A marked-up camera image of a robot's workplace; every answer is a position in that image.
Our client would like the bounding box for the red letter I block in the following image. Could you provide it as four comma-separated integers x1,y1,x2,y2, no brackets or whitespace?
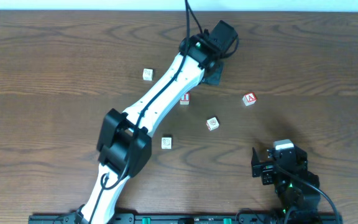
180,93,190,105

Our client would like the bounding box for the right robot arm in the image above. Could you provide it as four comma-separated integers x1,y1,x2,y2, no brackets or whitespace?
251,146,322,223

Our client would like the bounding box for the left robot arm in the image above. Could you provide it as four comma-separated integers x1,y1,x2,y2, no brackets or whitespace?
75,34,225,223

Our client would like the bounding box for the red letter A block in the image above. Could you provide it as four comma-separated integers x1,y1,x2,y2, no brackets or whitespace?
242,92,257,106

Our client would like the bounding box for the wooden block with M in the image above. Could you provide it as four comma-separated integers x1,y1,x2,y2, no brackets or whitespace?
206,117,219,131

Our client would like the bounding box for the plain wooden block upper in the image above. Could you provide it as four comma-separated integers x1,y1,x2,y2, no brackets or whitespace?
142,68,154,81

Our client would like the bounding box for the wooden block blue H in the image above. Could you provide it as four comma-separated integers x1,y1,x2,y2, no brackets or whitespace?
161,137,172,149

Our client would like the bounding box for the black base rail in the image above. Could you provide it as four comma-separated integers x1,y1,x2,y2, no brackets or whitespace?
28,213,337,224

